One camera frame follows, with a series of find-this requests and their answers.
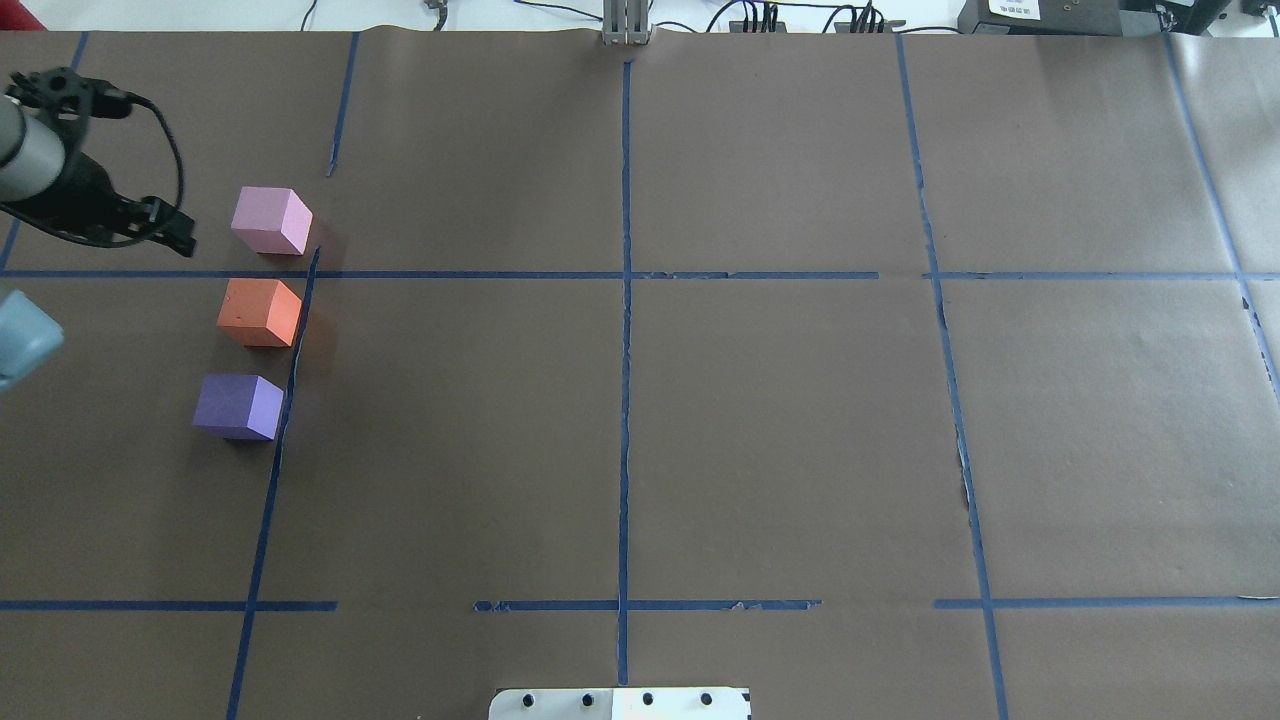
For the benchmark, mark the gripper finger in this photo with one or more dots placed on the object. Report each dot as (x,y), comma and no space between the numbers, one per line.
(182,241)
(163,222)

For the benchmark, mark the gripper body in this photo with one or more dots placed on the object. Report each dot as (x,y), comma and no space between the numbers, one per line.
(80,194)

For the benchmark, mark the orange foam block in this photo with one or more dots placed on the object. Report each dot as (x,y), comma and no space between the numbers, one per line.
(260,312)

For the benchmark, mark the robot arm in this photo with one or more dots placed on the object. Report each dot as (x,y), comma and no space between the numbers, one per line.
(37,148)

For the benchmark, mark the pink foam block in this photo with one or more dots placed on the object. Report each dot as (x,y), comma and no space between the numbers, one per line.
(272,220)

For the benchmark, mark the purple foam block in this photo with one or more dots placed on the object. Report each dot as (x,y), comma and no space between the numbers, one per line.
(242,407)

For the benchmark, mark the brown paper table cover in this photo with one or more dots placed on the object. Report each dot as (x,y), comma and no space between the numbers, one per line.
(925,377)

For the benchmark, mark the black computer box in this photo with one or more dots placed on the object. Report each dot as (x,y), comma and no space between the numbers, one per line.
(1088,18)

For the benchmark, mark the aluminium frame post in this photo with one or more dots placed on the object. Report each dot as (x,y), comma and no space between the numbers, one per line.
(626,22)

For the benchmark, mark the white pole base plate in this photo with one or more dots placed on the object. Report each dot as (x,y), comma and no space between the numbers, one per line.
(716,702)

